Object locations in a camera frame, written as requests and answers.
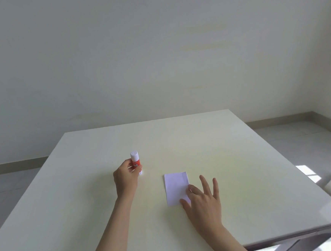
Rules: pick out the white paper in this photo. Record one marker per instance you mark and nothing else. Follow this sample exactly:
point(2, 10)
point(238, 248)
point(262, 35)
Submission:
point(176, 188)

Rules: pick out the orange and white glue stick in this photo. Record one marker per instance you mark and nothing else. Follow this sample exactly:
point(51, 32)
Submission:
point(135, 160)

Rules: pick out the beige skirting board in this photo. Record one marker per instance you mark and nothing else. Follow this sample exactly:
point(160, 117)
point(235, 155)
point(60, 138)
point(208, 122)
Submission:
point(328, 120)
point(17, 166)

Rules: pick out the person's left hand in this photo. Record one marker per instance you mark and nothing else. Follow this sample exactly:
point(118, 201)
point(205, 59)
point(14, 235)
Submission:
point(124, 180)

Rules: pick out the person's right middle finger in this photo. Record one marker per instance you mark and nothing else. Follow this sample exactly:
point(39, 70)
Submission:
point(205, 183)

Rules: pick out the person's right hand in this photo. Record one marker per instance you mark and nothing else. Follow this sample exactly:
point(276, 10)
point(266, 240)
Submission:
point(204, 208)

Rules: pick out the dark table leg frame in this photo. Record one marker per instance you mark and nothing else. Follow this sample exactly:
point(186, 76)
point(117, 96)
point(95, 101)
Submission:
point(298, 243)

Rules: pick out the person's right thumb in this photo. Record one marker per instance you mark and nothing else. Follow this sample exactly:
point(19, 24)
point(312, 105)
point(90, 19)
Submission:
point(184, 204)

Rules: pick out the person's right forearm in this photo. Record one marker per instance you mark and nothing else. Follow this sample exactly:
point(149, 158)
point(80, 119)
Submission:
point(227, 242)

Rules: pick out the person's left forearm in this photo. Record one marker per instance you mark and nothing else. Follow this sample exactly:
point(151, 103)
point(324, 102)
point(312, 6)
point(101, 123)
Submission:
point(113, 233)

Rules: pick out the person's left fingers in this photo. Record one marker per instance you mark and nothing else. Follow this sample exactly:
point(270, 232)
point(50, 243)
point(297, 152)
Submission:
point(134, 168)

